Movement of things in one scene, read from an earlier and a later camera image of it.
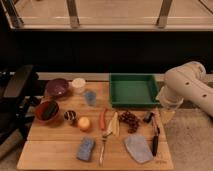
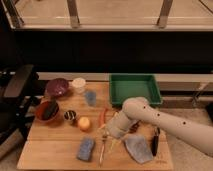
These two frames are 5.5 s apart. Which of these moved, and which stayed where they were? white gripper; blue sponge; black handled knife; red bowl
Moved: white gripper
Stayed: red bowl; blue sponge; black handled knife
